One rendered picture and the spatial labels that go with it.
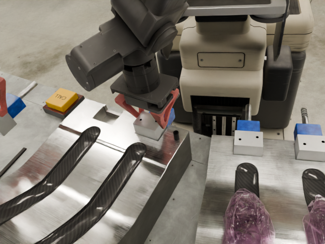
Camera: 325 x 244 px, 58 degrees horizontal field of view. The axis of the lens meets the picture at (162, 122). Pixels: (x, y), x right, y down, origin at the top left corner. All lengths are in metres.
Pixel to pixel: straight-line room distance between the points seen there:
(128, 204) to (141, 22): 0.28
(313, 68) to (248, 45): 1.49
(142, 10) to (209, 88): 0.48
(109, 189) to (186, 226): 0.15
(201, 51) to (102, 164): 0.40
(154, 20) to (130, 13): 0.04
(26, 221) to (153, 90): 0.28
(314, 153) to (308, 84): 1.56
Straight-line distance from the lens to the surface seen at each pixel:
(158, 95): 0.47
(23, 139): 0.80
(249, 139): 0.55
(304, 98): 2.00
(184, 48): 0.79
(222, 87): 0.80
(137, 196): 0.49
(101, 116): 0.65
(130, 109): 0.53
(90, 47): 0.39
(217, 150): 0.57
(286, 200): 0.51
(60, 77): 2.46
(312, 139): 0.57
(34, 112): 0.86
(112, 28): 0.40
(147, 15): 0.35
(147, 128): 0.53
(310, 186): 0.55
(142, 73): 0.45
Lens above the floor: 1.30
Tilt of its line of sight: 46 degrees down
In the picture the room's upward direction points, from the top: 11 degrees counter-clockwise
